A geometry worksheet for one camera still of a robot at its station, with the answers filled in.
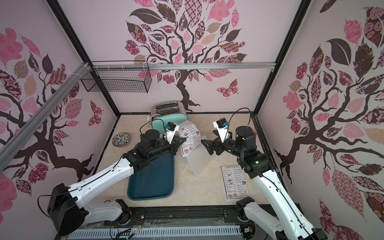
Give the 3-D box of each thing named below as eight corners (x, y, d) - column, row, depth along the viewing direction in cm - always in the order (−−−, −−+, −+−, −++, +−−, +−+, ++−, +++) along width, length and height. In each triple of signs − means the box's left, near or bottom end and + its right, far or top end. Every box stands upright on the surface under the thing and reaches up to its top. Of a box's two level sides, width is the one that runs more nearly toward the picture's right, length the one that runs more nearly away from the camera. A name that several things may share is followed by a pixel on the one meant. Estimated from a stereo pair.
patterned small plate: (113, 147, 102) (110, 143, 98) (118, 136, 107) (115, 132, 104) (128, 147, 102) (125, 143, 98) (132, 136, 107) (129, 132, 104)
